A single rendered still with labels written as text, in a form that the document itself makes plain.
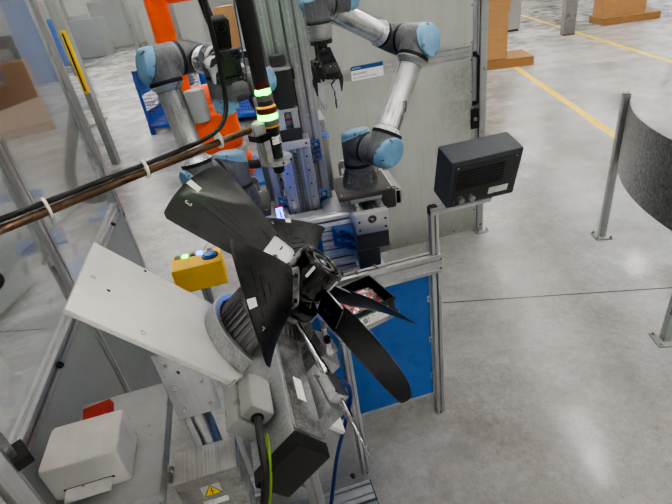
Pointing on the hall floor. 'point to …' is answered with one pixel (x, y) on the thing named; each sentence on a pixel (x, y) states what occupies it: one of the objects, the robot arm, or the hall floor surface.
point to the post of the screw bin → (354, 406)
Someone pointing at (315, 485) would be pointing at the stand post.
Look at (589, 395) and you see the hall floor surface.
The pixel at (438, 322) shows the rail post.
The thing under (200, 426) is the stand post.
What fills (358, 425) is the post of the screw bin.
